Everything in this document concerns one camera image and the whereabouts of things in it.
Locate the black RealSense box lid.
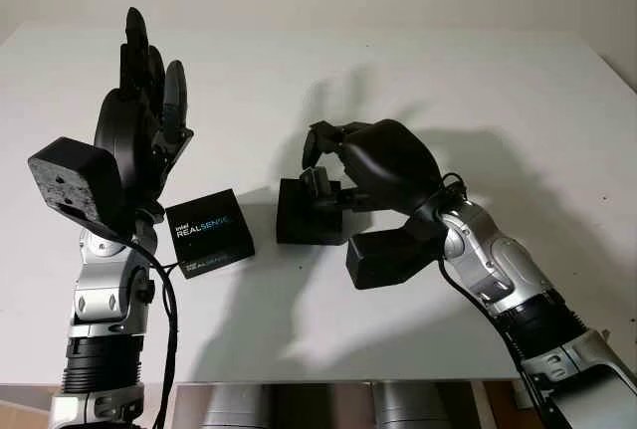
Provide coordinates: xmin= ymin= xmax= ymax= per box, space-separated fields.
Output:
xmin=164 ymin=188 xmax=257 ymax=281

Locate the silver left robot thigh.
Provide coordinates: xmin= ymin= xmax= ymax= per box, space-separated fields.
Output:
xmin=205 ymin=382 xmax=274 ymax=429

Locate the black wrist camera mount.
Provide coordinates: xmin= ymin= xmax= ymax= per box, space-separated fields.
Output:
xmin=26 ymin=135 xmax=121 ymax=232
xmin=345 ymin=226 xmax=443 ymax=292

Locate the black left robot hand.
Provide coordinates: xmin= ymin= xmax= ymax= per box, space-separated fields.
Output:
xmin=94 ymin=6 xmax=196 ymax=225

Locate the silver right robot thigh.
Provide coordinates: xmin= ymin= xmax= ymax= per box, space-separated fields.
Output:
xmin=371 ymin=381 xmax=445 ymax=429

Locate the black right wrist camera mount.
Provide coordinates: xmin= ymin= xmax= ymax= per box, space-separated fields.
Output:
xmin=345 ymin=226 xmax=443 ymax=292

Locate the silver robot thigh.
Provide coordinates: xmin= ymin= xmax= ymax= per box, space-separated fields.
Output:
xmin=205 ymin=382 xmax=274 ymax=429
xmin=371 ymin=381 xmax=445 ymax=429

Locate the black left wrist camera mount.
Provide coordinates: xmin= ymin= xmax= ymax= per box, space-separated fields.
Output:
xmin=26 ymin=135 xmax=121 ymax=232

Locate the black camera box base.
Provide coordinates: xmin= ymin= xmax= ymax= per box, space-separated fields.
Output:
xmin=274 ymin=176 xmax=350 ymax=247

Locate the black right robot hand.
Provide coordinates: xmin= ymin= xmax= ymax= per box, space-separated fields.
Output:
xmin=300 ymin=118 xmax=444 ymax=217

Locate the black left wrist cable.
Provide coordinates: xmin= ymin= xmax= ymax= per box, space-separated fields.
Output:
xmin=122 ymin=228 xmax=181 ymax=429

